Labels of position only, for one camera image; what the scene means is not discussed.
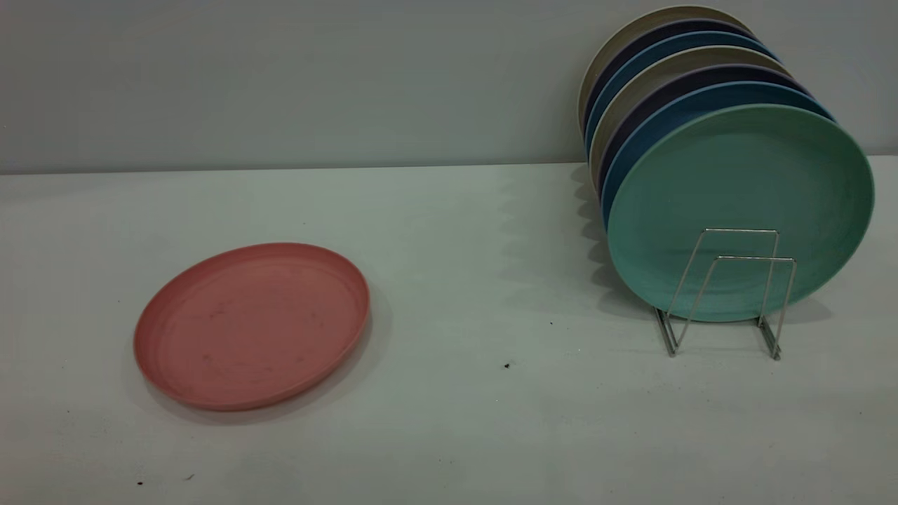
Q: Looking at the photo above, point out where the blue round plate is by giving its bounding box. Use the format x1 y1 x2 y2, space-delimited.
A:
584 30 779 155
601 81 837 232

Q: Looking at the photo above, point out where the pink round plate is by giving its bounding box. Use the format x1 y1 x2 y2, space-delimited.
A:
133 242 371 412

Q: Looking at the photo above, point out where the dark purple round plate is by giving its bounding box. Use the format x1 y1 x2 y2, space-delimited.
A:
581 18 758 134
596 65 813 194

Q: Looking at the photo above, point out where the metal wire plate rack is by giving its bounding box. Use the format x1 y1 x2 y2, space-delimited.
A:
654 228 798 361

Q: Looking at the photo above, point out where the green round plate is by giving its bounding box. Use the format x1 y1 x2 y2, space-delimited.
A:
607 104 876 323

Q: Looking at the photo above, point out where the beige round plate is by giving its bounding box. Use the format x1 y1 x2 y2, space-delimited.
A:
577 5 753 134
589 45 793 187

